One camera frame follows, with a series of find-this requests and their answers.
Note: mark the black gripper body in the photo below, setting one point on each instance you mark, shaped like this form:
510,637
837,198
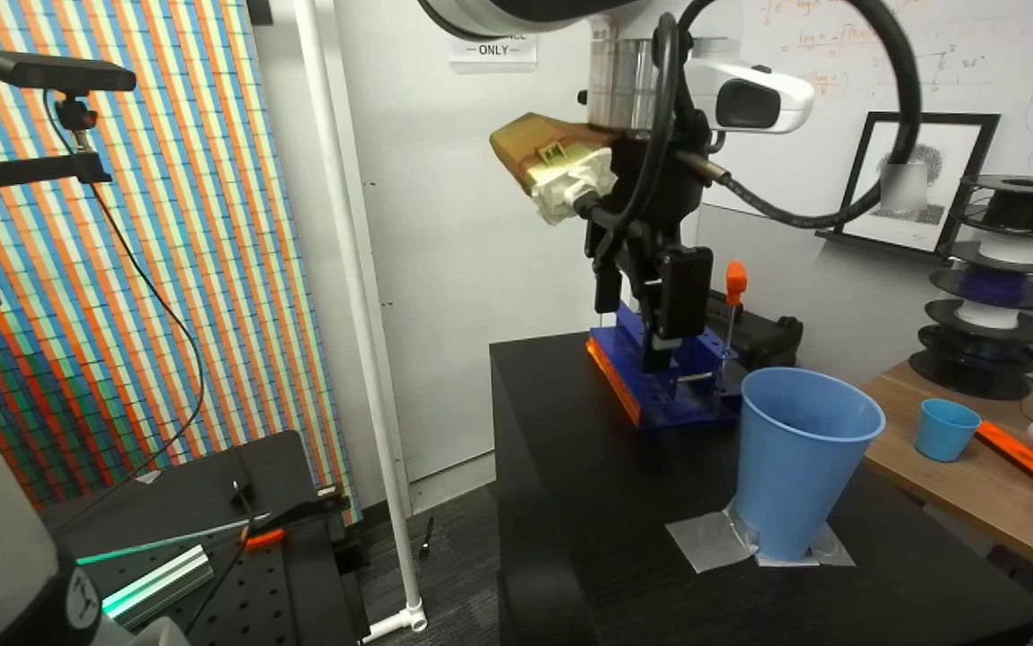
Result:
660,190

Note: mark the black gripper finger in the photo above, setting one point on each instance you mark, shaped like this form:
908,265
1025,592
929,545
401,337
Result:
680,299
607,281

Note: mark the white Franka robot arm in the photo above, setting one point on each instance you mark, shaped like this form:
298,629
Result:
502,10

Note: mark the large blue plastic cup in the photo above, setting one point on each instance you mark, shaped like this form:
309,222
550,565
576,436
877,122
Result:
801,468

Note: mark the small blue cup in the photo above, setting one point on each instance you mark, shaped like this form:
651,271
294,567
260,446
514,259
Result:
944,433

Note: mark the blue and orange tool holder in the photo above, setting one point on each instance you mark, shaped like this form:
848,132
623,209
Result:
646,382

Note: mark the small black box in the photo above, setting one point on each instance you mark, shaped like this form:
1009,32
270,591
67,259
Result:
771,337

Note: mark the black cabinet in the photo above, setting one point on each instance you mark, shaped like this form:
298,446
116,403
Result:
612,540

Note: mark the thick white pole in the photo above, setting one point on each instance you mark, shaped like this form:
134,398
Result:
356,299

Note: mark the black framed portrait photo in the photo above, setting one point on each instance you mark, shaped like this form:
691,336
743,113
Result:
914,181

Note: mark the stack of filament spools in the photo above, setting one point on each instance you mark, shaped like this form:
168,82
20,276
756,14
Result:
993,323

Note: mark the wooden desk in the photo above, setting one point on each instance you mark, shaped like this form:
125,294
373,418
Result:
968,502

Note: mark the whiteboard with scribbles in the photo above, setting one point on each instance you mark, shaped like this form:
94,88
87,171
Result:
993,55

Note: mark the black perforated breadboard table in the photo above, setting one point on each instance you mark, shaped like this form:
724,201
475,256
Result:
240,596

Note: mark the aluminium profile bar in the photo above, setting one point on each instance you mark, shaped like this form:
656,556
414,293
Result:
159,581

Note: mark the tan and white wrist camera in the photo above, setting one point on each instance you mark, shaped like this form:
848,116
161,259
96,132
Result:
557,174

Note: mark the striped colourful wall panel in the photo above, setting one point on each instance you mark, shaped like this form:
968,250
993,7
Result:
180,217

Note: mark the black stereo camera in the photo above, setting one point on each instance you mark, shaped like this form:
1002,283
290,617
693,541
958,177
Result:
55,71

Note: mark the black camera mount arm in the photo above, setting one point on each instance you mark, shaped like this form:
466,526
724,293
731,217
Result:
25,174

